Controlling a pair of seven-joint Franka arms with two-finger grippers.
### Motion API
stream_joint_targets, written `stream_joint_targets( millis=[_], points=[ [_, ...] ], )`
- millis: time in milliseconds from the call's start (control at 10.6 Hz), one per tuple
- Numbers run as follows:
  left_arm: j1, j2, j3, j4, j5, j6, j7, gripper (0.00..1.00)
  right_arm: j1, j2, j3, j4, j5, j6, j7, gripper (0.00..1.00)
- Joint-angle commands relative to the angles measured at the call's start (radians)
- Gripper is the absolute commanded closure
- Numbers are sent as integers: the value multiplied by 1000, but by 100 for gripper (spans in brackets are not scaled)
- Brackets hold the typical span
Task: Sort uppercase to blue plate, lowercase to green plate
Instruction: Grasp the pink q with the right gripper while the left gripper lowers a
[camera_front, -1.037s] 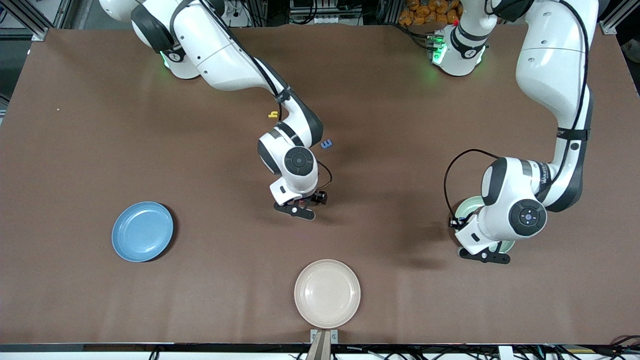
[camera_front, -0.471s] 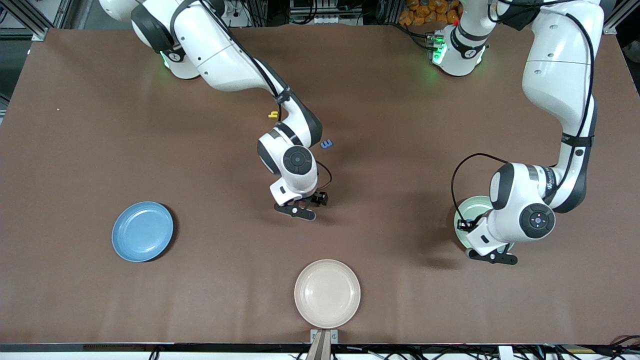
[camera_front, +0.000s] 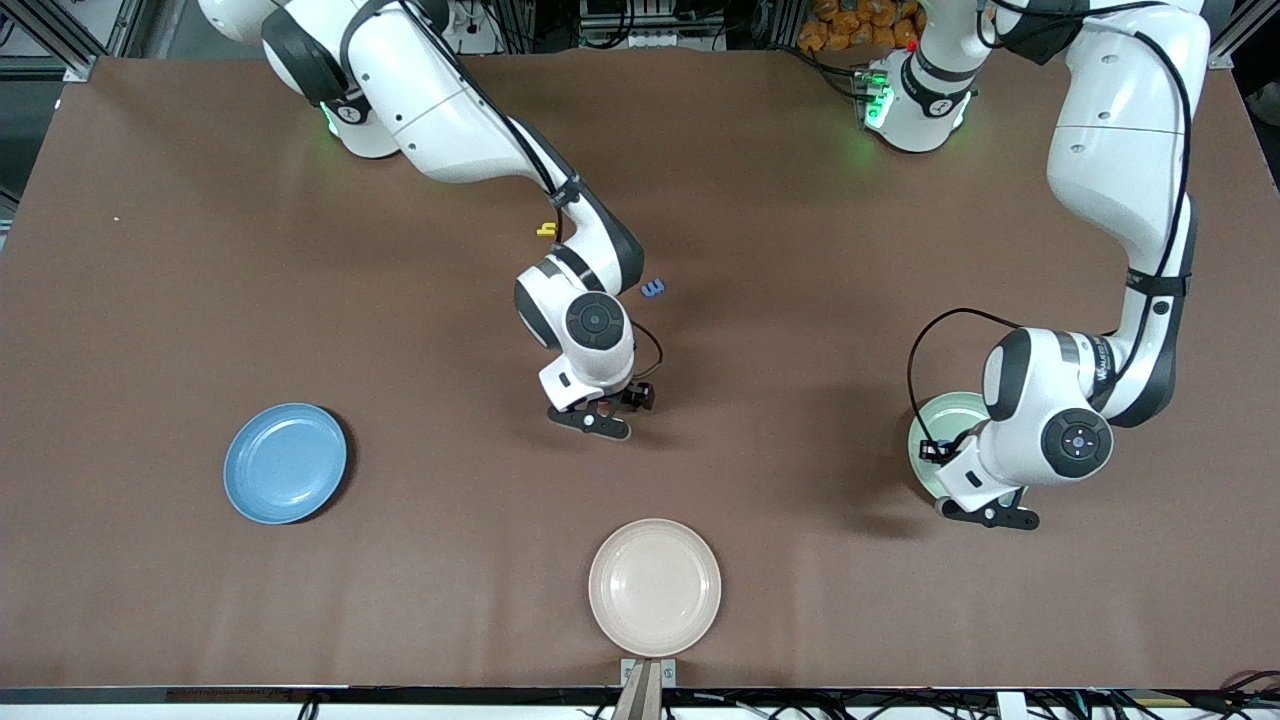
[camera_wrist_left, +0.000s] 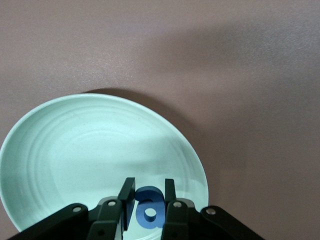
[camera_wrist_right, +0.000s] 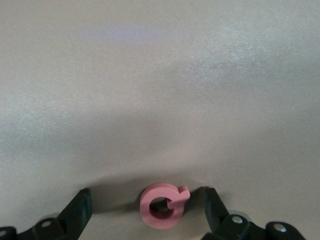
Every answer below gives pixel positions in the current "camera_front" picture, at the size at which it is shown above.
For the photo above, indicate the brown table cover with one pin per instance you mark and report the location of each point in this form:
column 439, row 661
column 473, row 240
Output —
column 800, row 560

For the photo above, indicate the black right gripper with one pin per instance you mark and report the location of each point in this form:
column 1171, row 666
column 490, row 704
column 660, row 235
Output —
column 634, row 396

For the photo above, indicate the black table edge rail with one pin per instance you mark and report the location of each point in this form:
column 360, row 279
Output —
column 400, row 694

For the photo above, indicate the green plate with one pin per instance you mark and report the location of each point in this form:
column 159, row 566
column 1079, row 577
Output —
column 950, row 410

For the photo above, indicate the white power strip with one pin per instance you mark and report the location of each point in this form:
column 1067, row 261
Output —
column 650, row 38
column 462, row 15

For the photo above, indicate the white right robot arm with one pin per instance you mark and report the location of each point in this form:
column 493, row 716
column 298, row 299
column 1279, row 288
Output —
column 440, row 110

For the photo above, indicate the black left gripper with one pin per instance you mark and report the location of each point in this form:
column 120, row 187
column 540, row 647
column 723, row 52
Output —
column 936, row 451

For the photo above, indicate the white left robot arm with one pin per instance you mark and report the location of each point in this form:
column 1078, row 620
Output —
column 1120, row 130

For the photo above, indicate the aluminium frame post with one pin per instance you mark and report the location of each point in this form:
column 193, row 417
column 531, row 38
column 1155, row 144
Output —
column 1235, row 35
column 70, row 50

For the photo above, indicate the blue plate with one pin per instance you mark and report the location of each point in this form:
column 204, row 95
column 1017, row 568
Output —
column 285, row 465

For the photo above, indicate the small blue letter m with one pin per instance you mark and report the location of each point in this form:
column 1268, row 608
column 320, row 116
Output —
column 653, row 288

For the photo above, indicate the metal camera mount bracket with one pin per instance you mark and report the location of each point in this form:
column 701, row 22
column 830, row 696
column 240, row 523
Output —
column 648, row 675

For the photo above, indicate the beige plate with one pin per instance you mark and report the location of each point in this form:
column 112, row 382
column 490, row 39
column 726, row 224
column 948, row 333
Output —
column 655, row 588

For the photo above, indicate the orange bags pile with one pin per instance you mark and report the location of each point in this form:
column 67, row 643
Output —
column 860, row 25

